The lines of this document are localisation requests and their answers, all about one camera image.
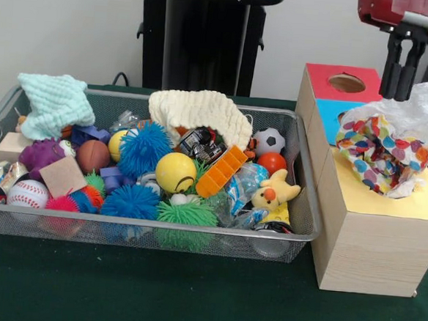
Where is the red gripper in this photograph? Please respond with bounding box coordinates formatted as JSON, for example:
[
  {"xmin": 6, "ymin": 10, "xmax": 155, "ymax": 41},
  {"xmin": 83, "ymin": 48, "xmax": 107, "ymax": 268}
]
[{"xmin": 351, "ymin": 0, "xmax": 428, "ymax": 103}]

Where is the white paper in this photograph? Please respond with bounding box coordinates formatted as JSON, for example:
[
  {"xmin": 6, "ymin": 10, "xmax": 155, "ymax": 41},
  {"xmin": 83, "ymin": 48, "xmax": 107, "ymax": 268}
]
[{"xmin": 331, "ymin": 73, "xmax": 428, "ymax": 202}]

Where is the cream knitted cloth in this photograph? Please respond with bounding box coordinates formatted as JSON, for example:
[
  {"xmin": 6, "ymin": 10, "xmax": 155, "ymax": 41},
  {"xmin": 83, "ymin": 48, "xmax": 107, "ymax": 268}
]
[{"xmin": 144, "ymin": 86, "xmax": 256, "ymax": 152}]

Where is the mint knitted cloth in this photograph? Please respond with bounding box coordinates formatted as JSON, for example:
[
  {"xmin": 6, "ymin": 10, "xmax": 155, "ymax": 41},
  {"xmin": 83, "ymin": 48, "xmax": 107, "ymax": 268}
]
[{"xmin": 13, "ymin": 70, "xmax": 100, "ymax": 145}]

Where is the wooden box with three holes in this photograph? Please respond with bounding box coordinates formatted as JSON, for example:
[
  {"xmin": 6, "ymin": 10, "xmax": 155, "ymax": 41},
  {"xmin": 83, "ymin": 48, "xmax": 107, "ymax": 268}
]
[{"xmin": 282, "ymin": 62, "xmax": 428, "ymax": 300}]

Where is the shallow mesh bin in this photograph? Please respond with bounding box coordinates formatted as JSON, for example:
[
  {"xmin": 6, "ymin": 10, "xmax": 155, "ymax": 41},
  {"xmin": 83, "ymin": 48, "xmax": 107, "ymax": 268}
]
[{"xmin": 0, "ymin": 81, "xmax": 332, "ymax": 266}]

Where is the black white soccer ball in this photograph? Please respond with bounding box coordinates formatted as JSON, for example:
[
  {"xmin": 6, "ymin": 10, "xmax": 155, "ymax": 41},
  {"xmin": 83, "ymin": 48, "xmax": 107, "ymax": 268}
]
[{"xmin": 251, "ymin": 125, "xmax": 287, "ymax": 160}]

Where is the yellow plush toy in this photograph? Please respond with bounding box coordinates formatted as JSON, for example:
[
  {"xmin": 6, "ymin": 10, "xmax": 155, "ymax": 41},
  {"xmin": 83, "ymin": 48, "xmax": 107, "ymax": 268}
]
[{"xmin": 250, "ymin": 166, "xmax": 303, "ymax": 215}]

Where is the orange plastic brick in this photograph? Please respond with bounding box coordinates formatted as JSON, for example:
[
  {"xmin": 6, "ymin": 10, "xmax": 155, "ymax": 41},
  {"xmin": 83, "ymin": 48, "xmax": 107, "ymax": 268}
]
[{"xmin": 195, "ymin": 141, "xmax": 250, "ymax": 202}]

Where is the yellow ball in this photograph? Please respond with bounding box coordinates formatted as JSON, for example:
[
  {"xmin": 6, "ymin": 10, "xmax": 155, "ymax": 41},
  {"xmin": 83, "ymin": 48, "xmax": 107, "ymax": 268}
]
[{"xmin": 153, "ymin": 150, "xmax": 199, "ymax": 196}]

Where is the green spiky ball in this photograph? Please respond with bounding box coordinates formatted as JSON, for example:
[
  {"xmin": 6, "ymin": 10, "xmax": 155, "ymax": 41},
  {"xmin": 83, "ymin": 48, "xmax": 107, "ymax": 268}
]
[{"xmin": 152, "ymin": 196, "xmax": 221, "ymax": 254}]

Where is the blue spiky ball with eyes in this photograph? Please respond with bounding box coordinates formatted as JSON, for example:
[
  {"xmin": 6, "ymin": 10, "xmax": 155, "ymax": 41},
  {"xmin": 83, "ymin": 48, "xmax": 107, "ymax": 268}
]
[{"xmin": 116, "ymin": 119, "xmax": 177, "ymax": 182}]

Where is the dark green tablecloth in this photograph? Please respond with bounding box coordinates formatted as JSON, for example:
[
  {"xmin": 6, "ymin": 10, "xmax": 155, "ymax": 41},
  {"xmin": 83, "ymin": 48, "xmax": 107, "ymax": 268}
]
[{"xmin": 0, "ymin": 76, "xmax": 428, "ymax": 321}]

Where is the white baseball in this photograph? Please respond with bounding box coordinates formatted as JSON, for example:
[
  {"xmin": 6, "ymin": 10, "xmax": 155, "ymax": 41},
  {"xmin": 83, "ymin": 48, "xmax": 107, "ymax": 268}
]
[{"xmin": 6, "ymin": 178, "xmax": 51, "ymax": 210}]

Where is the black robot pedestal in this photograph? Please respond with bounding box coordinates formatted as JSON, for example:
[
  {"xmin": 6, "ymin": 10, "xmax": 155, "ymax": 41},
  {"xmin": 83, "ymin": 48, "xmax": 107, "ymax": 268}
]
[{"xmin": 125, "ymin": 0, "xmax": 287, "ymax": 100}]

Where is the black cable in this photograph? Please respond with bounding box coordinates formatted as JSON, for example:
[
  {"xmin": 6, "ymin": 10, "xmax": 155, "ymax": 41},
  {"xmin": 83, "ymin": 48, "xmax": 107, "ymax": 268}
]
[{"xmin": 111, "ymin": 70, "xmax": 141, "ymax": 89}]

